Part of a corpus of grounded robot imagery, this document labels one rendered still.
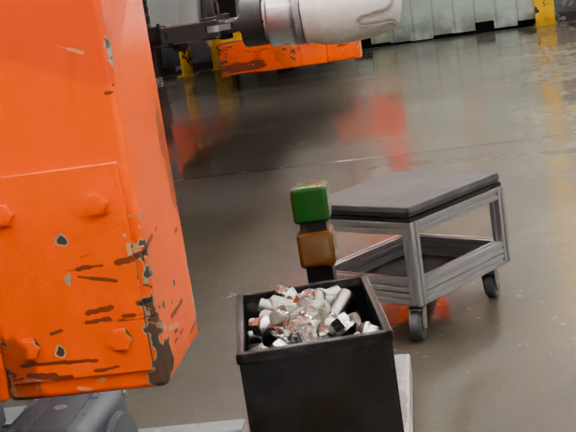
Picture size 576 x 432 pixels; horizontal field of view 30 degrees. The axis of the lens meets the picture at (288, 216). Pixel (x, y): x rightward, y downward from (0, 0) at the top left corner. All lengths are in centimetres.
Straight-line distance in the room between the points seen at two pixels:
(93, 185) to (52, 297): 12
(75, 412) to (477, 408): 108
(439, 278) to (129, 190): 172
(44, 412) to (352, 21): 73
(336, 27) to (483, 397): 94
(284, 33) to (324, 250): 58
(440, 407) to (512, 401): 15
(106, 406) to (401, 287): 134
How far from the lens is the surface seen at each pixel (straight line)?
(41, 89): 100
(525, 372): 239
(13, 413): 197
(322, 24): 166
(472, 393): 231
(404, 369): 119
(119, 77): 100
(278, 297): 107
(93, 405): 138
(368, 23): 166
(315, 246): 117
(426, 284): 261
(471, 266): 275
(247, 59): 521
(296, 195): 116
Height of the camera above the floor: 86
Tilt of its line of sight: 12 degrees down
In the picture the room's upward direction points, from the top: 9 degrees counter-clockwise
